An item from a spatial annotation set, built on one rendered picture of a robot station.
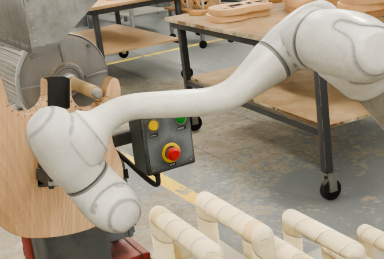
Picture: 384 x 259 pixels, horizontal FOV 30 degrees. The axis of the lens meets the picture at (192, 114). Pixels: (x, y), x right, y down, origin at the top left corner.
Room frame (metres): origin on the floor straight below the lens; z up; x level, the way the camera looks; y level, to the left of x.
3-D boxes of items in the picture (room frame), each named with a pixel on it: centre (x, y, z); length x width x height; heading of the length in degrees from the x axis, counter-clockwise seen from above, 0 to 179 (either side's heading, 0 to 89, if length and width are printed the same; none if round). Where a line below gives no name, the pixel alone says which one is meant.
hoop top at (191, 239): (0.96, 0.03, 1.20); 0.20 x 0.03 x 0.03; 26
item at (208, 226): (1.07, 0.00, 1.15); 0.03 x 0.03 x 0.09
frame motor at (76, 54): (2.06, 0.40, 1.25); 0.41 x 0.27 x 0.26; 27
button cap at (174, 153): (1.99, 0.07, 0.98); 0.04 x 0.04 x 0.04; 27
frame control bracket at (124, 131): (2.06, 0.21, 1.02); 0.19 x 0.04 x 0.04; 117
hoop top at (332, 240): (1.06, -0.18, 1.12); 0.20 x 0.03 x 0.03; 26
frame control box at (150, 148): (2.09, 0.15, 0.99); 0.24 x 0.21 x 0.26; 27
